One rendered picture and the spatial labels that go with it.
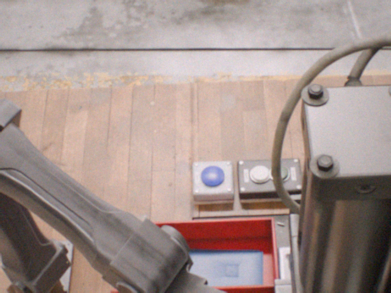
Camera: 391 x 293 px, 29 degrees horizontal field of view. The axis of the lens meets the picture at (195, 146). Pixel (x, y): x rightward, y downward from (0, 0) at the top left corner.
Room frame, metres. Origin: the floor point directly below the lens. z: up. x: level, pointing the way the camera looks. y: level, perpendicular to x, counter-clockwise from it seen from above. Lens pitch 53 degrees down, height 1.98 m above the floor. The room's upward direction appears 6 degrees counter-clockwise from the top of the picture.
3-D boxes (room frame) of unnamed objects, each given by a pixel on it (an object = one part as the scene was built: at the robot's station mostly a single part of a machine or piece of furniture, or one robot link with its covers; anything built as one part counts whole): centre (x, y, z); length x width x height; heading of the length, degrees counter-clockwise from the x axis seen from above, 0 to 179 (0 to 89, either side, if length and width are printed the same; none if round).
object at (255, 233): (0.57, 0.02, 0.93); 0.25 x 0.12 x 0.06; 86
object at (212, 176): (0.72, -0.02, 0.93); 0.04 x 0.04 x 0.02
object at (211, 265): (0.56, -0.01, 0.92); 0.15 x 0.07 x 0.03; 82
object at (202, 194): (0.72, -0.02, 0.90); 0.07 x 0.07 x 0.06; 86
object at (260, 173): (0.72, -0.10, 0.93); 0.03 x 0.03 x 0.02
